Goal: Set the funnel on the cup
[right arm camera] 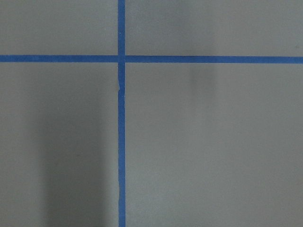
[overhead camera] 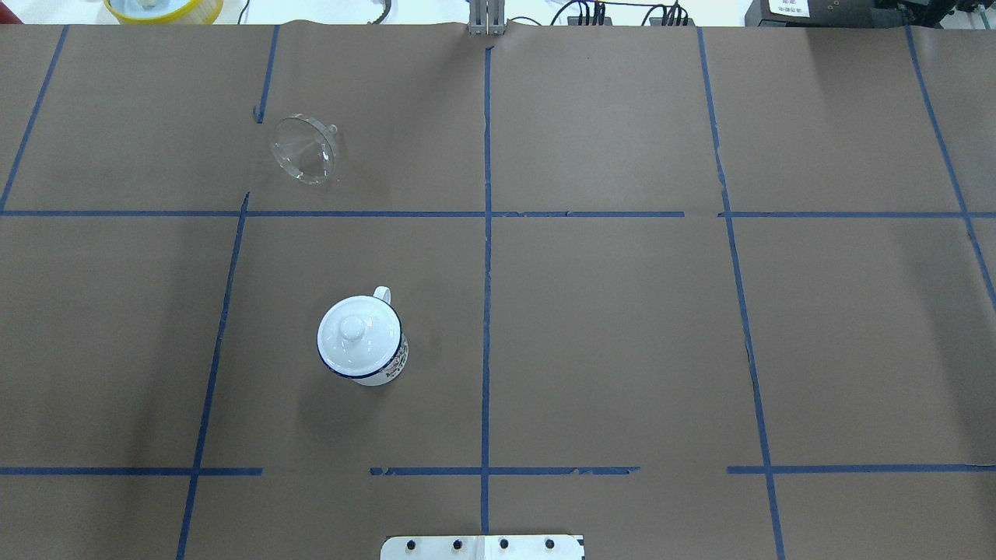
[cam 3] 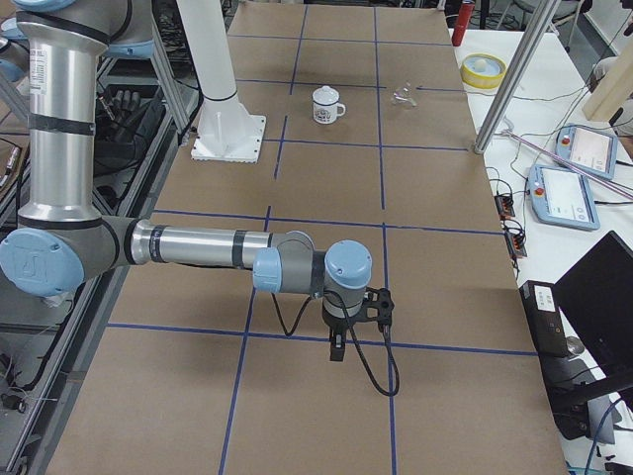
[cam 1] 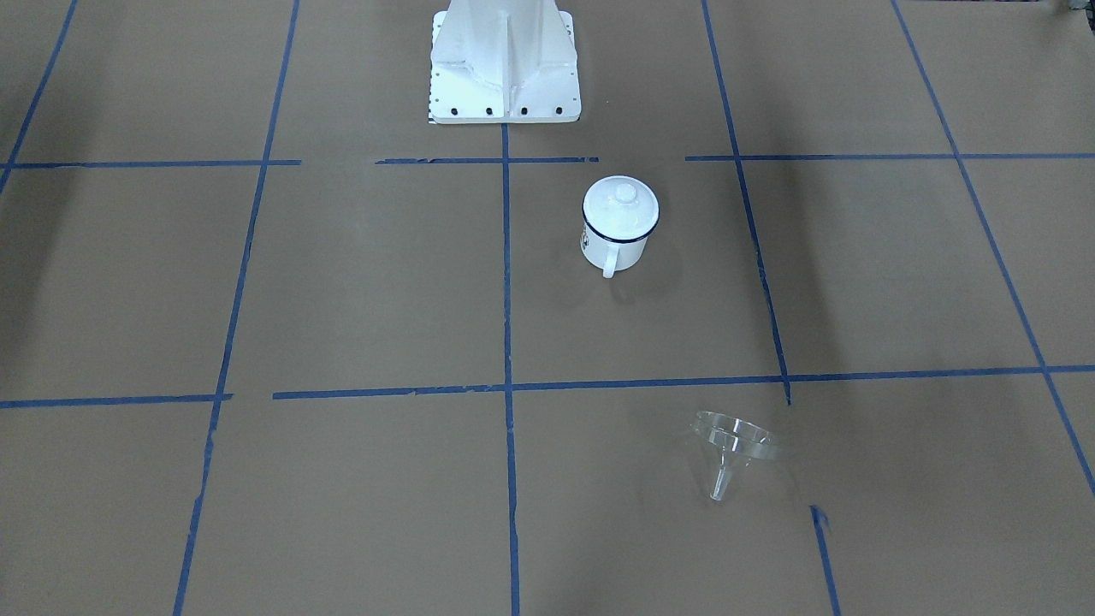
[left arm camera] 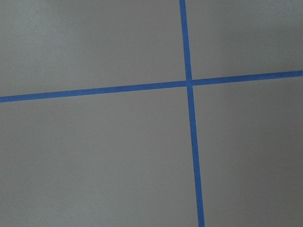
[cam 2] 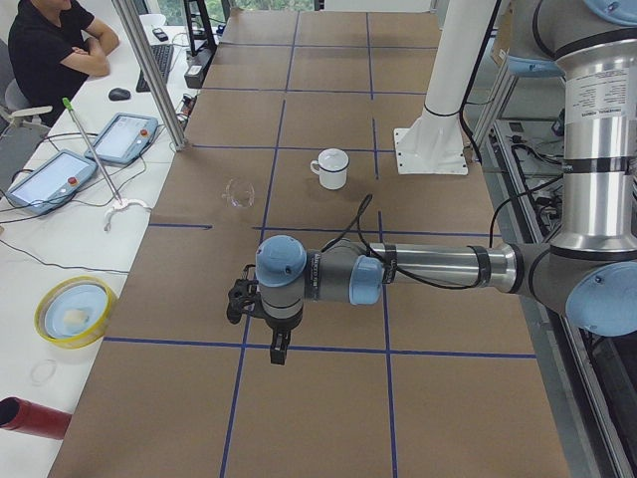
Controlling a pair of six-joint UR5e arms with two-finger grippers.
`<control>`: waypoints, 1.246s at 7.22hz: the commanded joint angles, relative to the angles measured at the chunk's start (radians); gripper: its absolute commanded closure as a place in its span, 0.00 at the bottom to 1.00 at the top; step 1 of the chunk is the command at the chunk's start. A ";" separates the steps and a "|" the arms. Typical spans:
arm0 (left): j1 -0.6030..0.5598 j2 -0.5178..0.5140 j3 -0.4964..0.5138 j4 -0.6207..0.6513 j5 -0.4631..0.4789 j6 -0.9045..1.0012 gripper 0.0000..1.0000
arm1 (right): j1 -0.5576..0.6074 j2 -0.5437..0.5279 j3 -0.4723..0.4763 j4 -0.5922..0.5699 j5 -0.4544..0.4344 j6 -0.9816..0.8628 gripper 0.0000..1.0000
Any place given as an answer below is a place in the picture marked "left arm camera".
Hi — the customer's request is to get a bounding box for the blue tape strip lengthwise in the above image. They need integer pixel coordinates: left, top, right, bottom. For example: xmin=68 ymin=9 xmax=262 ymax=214
xmin=179 ymin=0 xmax=205 ymax=227

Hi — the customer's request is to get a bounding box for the blue tape strip crosswise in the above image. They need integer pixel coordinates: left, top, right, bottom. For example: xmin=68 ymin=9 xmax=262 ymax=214
xmin=0 ymin=70 xmax=303 ymax=103

